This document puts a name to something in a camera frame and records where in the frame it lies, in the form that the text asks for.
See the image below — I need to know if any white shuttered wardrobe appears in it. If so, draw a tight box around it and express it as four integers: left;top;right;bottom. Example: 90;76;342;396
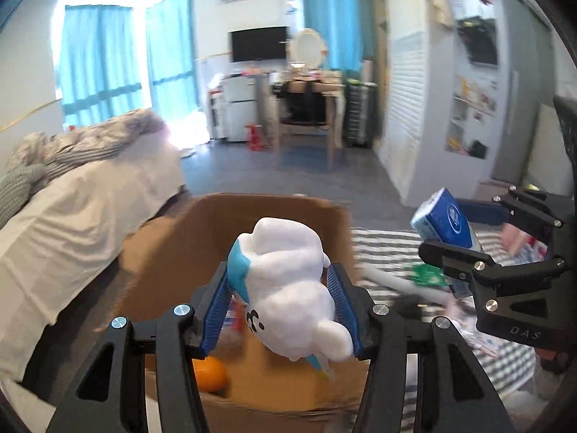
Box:
379;0;457;205

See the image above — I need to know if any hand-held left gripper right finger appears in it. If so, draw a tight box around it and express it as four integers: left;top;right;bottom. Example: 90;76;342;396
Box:
327;264;517;433

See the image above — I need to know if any grey door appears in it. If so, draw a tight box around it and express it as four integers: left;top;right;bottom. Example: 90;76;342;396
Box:
489;0;556;184

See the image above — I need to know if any blue tissue pack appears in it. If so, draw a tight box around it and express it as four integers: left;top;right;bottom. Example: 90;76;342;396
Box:
410;188;490;299

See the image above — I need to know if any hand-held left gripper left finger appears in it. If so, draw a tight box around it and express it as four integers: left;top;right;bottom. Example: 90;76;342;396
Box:
47;262;236;433

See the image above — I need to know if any grey fuzzy blanket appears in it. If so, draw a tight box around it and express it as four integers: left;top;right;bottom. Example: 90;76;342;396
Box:
13;110;169;178

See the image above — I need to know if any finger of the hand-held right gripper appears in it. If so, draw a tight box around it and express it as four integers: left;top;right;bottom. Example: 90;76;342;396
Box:
455;185;567;241
418;239;567;283

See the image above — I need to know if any green packet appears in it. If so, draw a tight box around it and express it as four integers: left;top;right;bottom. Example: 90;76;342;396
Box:
408;264;448;288

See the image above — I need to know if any pink pack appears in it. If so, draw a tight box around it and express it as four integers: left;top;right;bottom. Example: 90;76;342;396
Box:
500;226;533;259

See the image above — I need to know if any wide teal curtain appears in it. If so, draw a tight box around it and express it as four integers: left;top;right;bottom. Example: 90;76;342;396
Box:
58;4;145;119

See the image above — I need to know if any black range hood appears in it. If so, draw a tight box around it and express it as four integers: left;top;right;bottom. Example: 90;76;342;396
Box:
455;16;499;66

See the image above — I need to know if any white plush toy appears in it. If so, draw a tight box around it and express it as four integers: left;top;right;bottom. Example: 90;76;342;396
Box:
226;217;354;377

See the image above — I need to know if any beige hanging cloth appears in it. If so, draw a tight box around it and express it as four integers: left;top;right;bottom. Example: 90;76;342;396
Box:
421;0;454;28

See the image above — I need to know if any black wall television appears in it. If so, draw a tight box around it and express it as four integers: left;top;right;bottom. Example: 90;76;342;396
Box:
229;27;288;63

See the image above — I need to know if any brown cardboard box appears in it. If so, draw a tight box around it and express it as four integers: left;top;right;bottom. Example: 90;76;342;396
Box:
119;193;375;416

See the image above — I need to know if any narrow teal curtain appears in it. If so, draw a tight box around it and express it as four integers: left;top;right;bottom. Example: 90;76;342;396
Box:
145;0;199;120

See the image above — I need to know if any red stool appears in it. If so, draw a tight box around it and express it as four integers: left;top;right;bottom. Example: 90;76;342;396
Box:
245;124;267;150

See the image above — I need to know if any orange fruit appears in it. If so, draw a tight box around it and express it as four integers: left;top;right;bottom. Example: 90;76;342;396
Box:
193;357;228;393

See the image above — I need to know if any black bag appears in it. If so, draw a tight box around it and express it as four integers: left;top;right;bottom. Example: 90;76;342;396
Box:
277;83;327;125

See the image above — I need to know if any white wall shelf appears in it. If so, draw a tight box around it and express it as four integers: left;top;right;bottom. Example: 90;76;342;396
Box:
444;74;499;161

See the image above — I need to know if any white mini fridge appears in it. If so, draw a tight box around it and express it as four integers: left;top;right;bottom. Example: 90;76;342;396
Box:
221;76;259;143

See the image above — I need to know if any bed with white sheet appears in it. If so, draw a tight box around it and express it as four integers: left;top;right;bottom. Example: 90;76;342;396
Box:
0;135;188;398

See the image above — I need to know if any white appliance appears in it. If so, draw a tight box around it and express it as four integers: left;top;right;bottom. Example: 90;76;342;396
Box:
527;103;569;190

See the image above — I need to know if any grey striped quilt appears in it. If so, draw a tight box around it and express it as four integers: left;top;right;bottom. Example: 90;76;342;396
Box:
0;162;51;231

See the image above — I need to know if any wooden chair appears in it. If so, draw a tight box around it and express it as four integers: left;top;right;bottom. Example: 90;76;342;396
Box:
273;82;343;169

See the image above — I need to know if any grey white checked mat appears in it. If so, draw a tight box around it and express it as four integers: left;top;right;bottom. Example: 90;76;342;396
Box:
352;228;555;409

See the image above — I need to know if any black drawer cabinet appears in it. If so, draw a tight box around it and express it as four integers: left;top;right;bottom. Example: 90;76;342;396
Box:
345;82;378;149

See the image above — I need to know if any clear plastic packet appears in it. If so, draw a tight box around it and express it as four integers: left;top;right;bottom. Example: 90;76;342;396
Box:
446;302;502;358

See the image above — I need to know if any white framed oval mirror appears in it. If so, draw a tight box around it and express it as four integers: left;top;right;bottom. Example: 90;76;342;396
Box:
288;28;327;71

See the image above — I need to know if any tall teal curtain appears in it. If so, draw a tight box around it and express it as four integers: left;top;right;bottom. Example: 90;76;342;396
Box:
300;0;377;74

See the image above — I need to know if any white vanity desk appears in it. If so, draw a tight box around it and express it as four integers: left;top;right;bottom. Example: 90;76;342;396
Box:
270;70;349;100

